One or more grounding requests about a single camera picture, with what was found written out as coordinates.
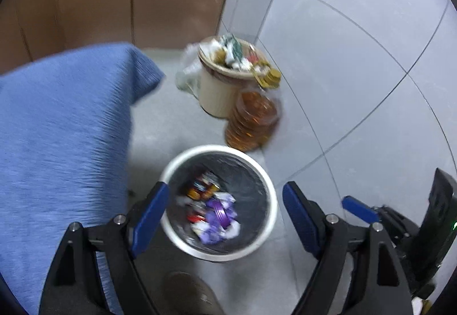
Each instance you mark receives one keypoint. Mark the blue towel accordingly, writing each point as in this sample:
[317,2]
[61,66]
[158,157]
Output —
[60,140]

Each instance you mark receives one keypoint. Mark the white plastic bag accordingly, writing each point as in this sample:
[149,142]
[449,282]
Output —
[187,68]

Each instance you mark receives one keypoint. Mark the beige bin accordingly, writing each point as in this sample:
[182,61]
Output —
[217,93]

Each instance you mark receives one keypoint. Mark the purple plastic lid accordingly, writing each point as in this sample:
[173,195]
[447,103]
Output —
[218,211]

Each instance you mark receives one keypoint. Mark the pile of mixed garbage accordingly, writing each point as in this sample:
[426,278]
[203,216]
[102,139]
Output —
[232,52]

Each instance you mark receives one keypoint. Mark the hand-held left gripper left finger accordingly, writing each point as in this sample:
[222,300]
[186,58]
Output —
[151,218]

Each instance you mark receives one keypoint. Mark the purple wrapper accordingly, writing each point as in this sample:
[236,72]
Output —
[210,234]

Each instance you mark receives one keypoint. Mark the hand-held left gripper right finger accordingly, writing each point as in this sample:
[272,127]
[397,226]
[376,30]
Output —
[300,220]

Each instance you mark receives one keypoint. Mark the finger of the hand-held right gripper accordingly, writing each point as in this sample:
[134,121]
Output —
[359,209]

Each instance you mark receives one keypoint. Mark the brown shoe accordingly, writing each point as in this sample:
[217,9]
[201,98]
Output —
[192,295]

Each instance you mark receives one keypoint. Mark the white bin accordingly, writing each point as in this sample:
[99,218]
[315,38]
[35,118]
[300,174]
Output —
[271,207]

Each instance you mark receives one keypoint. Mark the cooking oil bottle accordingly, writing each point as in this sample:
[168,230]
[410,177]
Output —
[253,118]

